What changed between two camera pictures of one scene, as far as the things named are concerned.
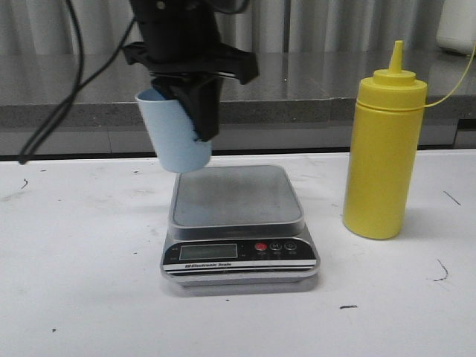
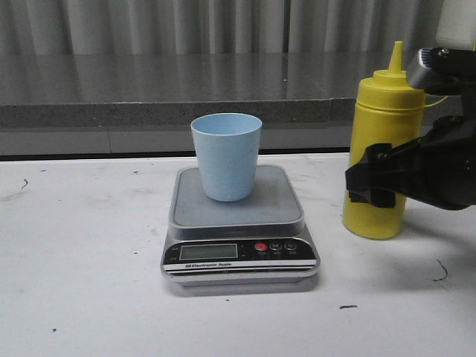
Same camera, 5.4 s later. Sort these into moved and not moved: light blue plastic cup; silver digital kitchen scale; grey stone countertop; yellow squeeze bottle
Moved: light blue plastic cup
Not moved: yellow squeeze bottle; silver digital kitchen scale; grey stone countertop
